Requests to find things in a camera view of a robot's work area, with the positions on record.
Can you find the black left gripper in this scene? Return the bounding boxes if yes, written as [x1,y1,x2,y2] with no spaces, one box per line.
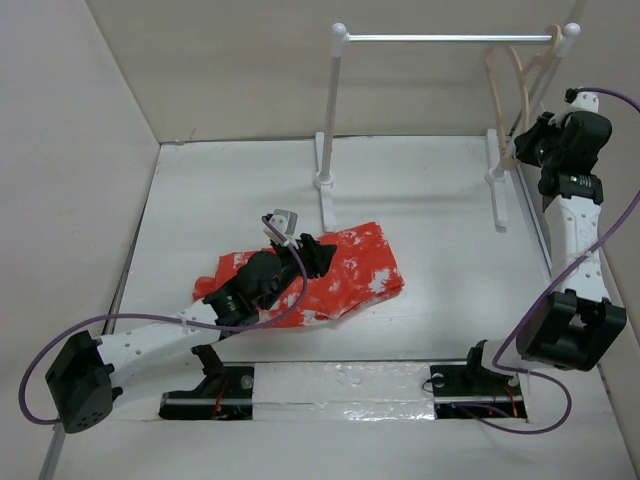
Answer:
[258,233,334,311]

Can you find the red white patterned trousers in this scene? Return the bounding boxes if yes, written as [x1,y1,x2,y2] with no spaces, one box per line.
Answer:
[192,222,404,328]

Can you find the wooden clothes hanger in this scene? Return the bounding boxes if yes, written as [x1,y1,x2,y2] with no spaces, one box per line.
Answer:
[483,23,562,172]

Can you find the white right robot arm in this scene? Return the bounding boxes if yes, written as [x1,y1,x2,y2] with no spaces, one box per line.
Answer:
[462,110,627,394]

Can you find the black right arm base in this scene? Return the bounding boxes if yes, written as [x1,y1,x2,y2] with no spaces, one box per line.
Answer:
[421,341,528,420]

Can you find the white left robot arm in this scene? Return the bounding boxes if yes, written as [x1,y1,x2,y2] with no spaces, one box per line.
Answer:
[45,233,338,434]

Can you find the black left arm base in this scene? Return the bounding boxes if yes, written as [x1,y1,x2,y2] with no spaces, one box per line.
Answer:
[158,345,255,421]

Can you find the white clothes rack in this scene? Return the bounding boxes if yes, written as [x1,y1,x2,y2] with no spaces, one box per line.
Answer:
[313,22,581,232]

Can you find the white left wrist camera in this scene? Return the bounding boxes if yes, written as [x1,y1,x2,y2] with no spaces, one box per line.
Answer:
[263,209,298,247]

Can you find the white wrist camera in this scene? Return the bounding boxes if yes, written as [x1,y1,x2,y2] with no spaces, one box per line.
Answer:
[263,209,298,247]
[548,89,600,128]

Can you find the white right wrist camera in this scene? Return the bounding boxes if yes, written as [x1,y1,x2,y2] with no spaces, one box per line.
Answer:
[548,89,600,128]

